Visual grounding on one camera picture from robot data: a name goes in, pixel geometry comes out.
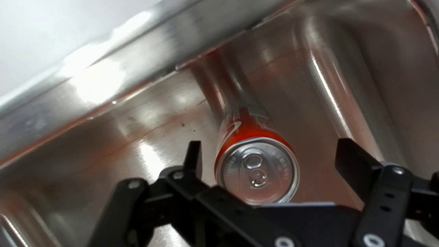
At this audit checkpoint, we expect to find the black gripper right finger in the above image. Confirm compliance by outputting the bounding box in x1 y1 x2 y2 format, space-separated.
335 138 439 247

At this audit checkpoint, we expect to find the red soda can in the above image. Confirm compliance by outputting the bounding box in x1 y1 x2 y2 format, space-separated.
213 108 302 206

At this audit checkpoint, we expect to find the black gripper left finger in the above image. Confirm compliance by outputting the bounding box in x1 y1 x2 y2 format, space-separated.
87 139 296 247

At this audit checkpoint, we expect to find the stainless steel sink basin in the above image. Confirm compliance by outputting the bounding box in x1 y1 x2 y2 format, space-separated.
0 0 439 247

